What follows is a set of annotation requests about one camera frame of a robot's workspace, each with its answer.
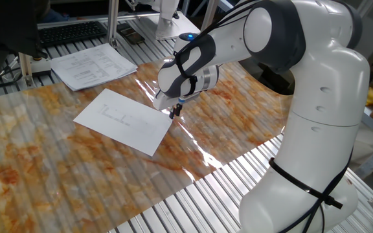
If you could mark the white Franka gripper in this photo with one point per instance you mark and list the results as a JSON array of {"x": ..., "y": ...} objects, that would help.
[{"x": 162, "y": 103}]

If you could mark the white printed paper sheet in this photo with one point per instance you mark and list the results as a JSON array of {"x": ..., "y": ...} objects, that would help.
[{"x": 121, "y": 126}]

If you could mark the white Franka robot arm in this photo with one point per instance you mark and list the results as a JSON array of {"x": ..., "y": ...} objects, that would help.
[{"x": 319, "y": 97}]

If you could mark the black smartphone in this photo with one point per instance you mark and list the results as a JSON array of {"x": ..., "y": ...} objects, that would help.
[{"x": 130, "y": 34}]

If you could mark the stack of printed papers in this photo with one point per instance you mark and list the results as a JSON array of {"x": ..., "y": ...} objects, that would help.
[{"x": 92, "y": 66}]

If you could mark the black computer keyboard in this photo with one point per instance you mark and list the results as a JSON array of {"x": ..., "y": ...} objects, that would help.
[{"x": 71, "y": 32}]

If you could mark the orange marble pattern mat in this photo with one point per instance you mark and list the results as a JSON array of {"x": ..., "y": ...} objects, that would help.
[{"x": 44, "y": 161}]

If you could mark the white emergency stop box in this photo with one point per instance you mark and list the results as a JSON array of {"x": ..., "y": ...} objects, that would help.
[{"x": 41, "y": 67}]

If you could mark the black monitor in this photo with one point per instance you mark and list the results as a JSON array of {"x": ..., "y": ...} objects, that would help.
[{"x": 5, "y": 26}]

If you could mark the white stand with base plate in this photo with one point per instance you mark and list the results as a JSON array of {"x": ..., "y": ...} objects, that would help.
[{"x": 173, "y": 30}]

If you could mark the aluminium frame crossbar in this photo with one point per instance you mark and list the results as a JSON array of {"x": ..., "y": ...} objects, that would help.
[{"x": 134, "y": 17}]

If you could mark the short aluminium frame post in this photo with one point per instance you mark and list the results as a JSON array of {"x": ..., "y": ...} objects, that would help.
[{"x": 26, "y": 69}]

